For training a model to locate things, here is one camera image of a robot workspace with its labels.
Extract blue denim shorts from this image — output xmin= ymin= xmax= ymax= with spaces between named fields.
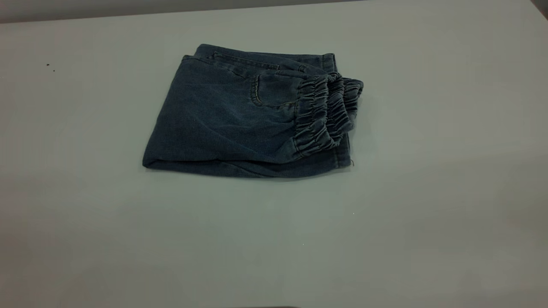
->
xmin=142 ymin=44 xmax=364 ymax=178

